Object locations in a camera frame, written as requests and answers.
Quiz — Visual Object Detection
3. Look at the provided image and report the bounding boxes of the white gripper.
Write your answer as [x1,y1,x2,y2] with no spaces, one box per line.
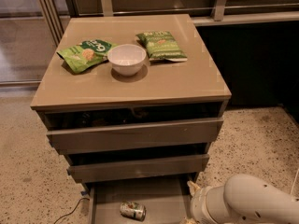
[180,181,225,224]

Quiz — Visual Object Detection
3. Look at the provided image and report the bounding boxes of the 7up soda can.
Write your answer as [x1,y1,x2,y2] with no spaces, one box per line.
[120,202,146,221]

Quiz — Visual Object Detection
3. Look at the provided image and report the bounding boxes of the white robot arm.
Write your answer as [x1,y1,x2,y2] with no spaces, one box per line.
[179,174,299,224]

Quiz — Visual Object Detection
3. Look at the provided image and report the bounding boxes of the open bottom drawer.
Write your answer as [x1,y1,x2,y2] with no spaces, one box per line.
[88,175,195,224]

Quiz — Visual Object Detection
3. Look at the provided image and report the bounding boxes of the middle drawer front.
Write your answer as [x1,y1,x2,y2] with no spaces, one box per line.
[68,154,209,183]

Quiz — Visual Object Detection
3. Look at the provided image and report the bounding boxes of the taupe drawer cabinet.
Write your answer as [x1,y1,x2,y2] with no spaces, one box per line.
[30,13,233,224]

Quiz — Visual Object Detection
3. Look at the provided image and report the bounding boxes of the top drawer front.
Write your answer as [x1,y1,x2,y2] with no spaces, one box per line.
[47,118,223,154]

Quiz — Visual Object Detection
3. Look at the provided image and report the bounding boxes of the white bowl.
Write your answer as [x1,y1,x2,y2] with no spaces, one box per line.
[107,44,147,77]

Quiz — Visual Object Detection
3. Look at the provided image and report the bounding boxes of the right green chip bag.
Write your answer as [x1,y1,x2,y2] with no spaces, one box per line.
[136,31,188,62]

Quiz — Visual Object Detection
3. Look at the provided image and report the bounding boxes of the green chip bag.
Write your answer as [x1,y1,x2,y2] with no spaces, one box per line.
[136,31,188,62]
[57,39,116,74]

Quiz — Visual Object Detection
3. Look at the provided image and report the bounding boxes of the left green chip bag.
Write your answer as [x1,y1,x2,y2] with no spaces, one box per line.
[57,39,116,74]

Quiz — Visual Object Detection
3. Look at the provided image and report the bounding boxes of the white cable at right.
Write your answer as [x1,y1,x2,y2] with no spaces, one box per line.
[289,168,299,198]

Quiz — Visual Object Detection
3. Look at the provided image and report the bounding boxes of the black floor cable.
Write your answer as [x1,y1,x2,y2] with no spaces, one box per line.
[52,197,91,224]

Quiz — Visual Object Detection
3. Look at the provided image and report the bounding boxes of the metal railing frame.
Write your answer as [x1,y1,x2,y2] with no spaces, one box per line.
[38,0,299,42]

